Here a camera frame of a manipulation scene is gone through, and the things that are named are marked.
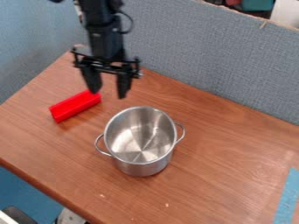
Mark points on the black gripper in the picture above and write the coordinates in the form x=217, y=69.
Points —
x=104, y=56

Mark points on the red block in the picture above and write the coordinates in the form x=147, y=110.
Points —
x=66, y=108

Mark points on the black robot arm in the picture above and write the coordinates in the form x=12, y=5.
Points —
x=101, y=13

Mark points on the metal pot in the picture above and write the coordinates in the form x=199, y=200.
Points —
x=139, y=139

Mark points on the white round object below table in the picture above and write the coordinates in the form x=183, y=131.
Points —
x=66, y=217

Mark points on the black object bottom left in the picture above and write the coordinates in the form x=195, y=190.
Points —
x=18, y=215

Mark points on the blue tape strip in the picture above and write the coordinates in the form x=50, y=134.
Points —
x=289, y=196

